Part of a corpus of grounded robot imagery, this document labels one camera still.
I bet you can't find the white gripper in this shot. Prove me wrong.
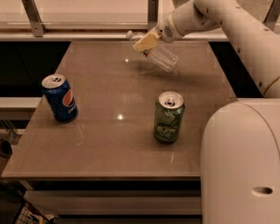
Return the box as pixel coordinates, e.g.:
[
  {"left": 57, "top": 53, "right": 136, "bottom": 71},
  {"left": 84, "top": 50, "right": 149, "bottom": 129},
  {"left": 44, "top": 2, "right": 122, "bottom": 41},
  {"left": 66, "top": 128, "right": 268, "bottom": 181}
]
[{"left": 133, "top": 10, "right": 184, "bottom": 52}]

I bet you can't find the clear plastic water bottle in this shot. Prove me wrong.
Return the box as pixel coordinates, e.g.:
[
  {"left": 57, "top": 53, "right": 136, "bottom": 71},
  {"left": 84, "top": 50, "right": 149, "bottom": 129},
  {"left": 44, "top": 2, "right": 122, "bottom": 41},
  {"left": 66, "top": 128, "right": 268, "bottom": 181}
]
[{"left": 126, "top": 28, "right": 178, "bottom": 72}]

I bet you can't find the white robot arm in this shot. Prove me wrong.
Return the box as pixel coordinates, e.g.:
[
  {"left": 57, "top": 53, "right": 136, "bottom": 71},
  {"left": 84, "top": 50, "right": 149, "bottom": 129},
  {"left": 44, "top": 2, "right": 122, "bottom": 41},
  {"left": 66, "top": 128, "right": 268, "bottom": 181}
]
[{"left": 133, "top": 0, "right": 280, "bottom": 224}]

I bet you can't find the green soda can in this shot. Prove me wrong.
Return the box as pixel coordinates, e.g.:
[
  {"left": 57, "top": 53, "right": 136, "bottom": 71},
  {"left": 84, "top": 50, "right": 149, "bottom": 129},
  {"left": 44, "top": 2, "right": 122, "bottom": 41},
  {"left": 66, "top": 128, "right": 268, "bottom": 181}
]
[{"left": 154, "top": 91, "right": 185, "bottom": 144}]

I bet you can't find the blue Pepsi can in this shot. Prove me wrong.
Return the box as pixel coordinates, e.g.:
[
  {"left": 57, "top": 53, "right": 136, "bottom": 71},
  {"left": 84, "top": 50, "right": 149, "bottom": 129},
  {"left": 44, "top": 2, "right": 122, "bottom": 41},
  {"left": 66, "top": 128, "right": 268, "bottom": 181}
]
[{"left": 42, "top": 74, "right": 77, "bottom": 122}]

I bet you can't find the dark round bin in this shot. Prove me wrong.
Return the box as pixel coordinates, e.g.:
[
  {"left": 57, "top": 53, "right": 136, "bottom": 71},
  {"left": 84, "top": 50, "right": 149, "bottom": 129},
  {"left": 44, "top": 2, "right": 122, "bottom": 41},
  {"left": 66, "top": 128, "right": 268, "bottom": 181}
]
[{"left": 0, "top": 139, "right": 12, "bottom": 159}]

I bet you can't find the black equipment with keypad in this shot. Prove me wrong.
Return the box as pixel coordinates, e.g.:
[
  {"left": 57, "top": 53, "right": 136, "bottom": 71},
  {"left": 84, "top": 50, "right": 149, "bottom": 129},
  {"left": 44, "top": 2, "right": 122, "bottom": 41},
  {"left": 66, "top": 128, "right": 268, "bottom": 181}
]
[{"left": 0, "top": 175, "right": 55, "bottom": 224}]

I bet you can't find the middle metal railing bracket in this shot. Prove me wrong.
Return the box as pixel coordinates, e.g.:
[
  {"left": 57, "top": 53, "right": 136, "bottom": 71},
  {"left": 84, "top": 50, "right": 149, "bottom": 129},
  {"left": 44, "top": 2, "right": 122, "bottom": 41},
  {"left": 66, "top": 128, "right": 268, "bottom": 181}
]
[{"left": 147, "top": 0, "right": 159, "bottom": 30}]

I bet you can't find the metal railing bracket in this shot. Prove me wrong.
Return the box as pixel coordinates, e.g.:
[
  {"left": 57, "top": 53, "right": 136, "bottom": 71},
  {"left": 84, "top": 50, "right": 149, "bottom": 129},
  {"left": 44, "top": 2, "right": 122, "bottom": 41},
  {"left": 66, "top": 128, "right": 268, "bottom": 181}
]
[
  {"left": 21, "top": 0, "right": 47, "bottom": 37},
  {"left": 263, "top": 0, "right": 280, "bottom": 31},
  {"left": 147, "top": 0, "right": 159, "bottom": 30}
]

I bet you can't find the left metal railing bracket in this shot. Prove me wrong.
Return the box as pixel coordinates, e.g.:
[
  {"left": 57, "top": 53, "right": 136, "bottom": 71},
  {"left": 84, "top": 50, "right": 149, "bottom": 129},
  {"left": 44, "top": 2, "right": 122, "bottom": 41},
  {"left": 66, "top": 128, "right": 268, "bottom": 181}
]
[{"left": 21, "top": 0, "right": 47, "bottom": 37}]

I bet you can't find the right metal railing bracket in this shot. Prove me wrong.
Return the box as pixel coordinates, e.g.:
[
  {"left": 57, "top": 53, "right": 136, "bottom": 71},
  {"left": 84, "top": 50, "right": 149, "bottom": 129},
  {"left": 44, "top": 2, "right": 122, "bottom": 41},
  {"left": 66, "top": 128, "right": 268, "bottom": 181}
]
[{"left": 263, "top": 0, "right": 280, "bottom": 31}]

